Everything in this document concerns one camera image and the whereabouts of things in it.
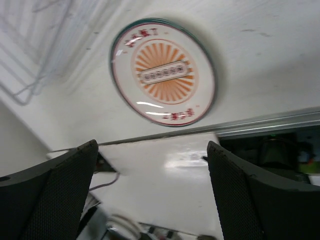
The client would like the white wire dish rack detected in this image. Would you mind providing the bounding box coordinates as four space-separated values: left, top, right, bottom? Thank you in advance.
0 0 104 106

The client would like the orange sunburst plate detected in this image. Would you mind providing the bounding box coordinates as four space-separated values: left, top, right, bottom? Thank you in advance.
109 18 218 127

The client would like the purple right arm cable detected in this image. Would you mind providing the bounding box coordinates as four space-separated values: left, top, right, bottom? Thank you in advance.
88 172 121 192

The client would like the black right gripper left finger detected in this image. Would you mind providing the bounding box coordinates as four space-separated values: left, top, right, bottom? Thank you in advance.
0 140 98 240

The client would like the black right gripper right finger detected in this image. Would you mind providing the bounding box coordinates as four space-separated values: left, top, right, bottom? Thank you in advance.
206 141 320 240

